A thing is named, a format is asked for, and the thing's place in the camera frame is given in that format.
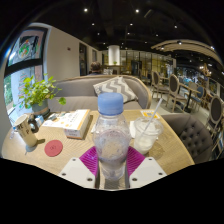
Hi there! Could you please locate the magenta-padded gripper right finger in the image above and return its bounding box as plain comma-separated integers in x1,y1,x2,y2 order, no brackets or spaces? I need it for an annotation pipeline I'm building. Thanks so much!
125,145,168,190

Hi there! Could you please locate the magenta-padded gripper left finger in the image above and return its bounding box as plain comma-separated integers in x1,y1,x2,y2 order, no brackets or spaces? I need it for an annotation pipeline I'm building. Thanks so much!
58,145,101,190

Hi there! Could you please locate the clear blue-capped water bottle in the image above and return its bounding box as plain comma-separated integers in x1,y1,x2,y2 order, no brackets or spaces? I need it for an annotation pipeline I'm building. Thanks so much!
92,92,133,183

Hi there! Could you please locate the flat round red coaster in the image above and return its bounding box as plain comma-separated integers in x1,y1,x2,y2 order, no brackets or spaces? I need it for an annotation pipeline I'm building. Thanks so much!
44,139,64,158

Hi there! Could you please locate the clear plastic cup with straw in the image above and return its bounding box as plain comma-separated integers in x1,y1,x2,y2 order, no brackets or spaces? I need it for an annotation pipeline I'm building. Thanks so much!
133,98,164,155

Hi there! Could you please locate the white and orange box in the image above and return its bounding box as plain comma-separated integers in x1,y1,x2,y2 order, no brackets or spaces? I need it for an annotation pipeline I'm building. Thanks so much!
41,109,92,140

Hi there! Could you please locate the grey tufted chair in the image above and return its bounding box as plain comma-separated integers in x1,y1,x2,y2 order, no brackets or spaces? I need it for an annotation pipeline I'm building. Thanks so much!
160,113,214,164

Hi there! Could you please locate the yellow card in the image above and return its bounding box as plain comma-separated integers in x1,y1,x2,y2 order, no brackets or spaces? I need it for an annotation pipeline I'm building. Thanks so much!
139,109,161,120

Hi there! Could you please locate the white printed mug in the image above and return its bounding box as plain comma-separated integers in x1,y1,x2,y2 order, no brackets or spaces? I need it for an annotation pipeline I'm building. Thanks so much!
13,113,40,148

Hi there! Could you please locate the grey wood-framed sofa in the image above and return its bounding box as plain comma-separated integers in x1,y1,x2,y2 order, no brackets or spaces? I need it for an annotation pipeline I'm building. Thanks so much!
48,74,153,113

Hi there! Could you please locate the group of dining chairs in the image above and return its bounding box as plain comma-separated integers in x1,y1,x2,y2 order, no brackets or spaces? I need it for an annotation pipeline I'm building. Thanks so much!
149,69,224,134

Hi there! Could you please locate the grey chevron cushion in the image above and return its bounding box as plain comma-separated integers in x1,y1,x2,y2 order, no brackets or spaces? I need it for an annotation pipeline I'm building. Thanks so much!
92,75,139,104

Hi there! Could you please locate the green potted plant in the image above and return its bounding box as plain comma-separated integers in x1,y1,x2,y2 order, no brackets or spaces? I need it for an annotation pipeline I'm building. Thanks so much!
18,74,67,118

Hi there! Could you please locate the person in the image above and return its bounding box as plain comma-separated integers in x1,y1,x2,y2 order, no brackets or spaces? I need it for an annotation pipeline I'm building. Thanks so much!
88,60,103,76

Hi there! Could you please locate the round colourful window sticker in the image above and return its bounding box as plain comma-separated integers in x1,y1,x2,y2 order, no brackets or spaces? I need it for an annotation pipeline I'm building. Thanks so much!
17,39,37,59

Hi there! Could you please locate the group of ceiling lights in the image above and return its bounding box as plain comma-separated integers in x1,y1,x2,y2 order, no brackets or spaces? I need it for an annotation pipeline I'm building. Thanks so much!
81,6,216,51

